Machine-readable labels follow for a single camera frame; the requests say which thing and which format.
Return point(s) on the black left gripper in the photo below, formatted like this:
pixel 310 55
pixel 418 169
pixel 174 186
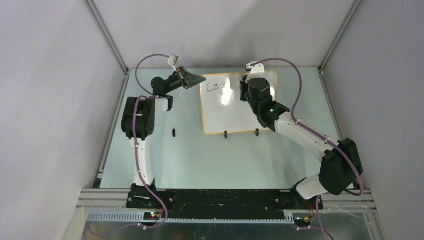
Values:
pixel 189 79

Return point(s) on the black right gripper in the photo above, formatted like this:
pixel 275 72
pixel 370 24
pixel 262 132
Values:
pixel 244 85

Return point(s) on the yellow framed whiteboard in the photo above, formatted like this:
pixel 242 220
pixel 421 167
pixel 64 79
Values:
pixel 221 108

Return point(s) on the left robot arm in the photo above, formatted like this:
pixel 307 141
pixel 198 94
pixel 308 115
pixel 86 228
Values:
pixel 138 125

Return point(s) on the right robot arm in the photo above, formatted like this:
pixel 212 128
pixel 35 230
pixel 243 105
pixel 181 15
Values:
pixel 340 163

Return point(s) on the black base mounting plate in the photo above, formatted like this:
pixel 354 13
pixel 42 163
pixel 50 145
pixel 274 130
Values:
pixel 221 204

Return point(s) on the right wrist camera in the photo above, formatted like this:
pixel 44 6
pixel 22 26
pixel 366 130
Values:
pixel 254 71

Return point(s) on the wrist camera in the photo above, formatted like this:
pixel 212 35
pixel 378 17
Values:
pixel 254 71
pixel 172 60

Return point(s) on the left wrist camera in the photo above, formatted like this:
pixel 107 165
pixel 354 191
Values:
pixel 172 60

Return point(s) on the aluminium frame rail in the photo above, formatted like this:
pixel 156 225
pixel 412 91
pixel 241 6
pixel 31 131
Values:
pixel 113 107

